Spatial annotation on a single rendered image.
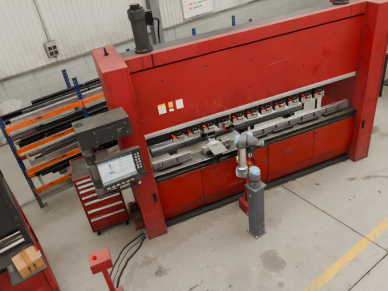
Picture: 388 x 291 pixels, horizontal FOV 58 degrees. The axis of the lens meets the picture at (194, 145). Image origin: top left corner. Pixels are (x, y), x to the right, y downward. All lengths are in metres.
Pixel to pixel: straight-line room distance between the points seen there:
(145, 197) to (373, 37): 3.38
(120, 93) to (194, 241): 2.11
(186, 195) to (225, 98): 1.34
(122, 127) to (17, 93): 4.65
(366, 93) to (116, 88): 3.32
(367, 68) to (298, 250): 2.47
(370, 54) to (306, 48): 0.87
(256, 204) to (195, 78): 1.59
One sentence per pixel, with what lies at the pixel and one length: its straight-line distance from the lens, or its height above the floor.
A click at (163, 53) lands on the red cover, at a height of 2.27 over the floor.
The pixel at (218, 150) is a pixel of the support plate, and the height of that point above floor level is 1.00.
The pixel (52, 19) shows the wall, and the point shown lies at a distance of 7.66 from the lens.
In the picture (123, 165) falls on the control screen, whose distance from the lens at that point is 3.53.
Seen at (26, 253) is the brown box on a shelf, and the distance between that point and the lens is 3.61.
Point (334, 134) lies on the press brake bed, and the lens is 5.40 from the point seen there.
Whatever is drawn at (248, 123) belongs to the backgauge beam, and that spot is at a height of 0.94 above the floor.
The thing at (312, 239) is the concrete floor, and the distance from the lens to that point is 4.61.
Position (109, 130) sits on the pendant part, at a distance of 3.33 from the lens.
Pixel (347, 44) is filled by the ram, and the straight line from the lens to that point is 5.03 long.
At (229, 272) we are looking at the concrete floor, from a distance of 4.27.
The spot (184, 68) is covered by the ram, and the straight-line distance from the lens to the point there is 3.89.
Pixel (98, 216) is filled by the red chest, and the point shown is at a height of 0.35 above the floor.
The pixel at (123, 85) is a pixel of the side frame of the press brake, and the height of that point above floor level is 2.13.
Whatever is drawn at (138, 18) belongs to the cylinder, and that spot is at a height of 2.65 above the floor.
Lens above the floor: 3.43
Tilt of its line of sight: 33 degrees down
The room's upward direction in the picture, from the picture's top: 9 degrees counter-clockwise
